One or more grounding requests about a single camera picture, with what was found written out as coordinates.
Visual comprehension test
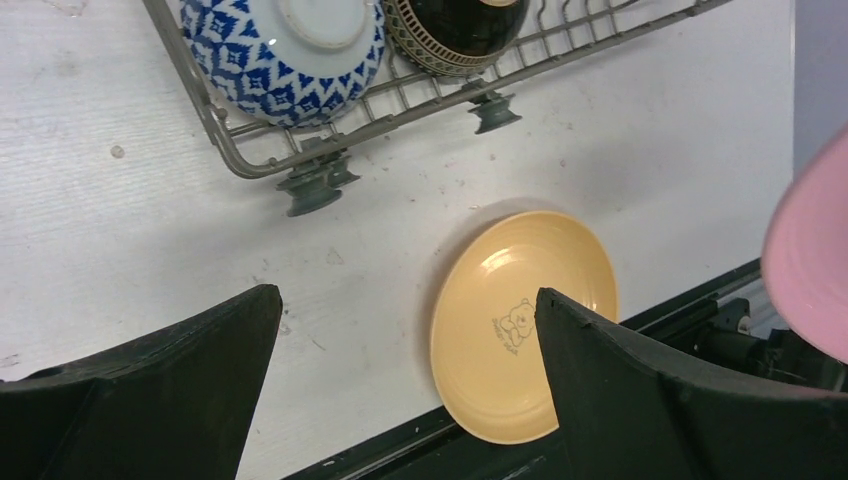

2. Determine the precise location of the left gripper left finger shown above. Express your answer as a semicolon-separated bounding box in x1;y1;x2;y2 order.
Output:
26;284;283;479

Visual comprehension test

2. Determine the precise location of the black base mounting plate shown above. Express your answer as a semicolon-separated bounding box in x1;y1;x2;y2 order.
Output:
299;260;847;479

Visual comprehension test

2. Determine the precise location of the grey wire dish rack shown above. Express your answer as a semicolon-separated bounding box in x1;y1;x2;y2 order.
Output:
146;0;714;216

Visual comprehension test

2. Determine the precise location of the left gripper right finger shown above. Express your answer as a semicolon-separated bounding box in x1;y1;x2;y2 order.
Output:
535;288;847;479

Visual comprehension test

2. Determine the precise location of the dark brown glazed bowl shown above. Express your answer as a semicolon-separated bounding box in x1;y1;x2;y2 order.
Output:
382;0;530;77

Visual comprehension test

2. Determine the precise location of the light pink bottom plate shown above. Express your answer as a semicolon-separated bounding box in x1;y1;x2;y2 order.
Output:
761;129;847;363

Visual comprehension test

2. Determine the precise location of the beige bear print plate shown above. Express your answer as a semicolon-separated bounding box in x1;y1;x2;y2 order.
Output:
430;211;619;445

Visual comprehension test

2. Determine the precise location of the orange patterned small bowl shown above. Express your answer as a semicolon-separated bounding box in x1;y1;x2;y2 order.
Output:
180;0;386;128

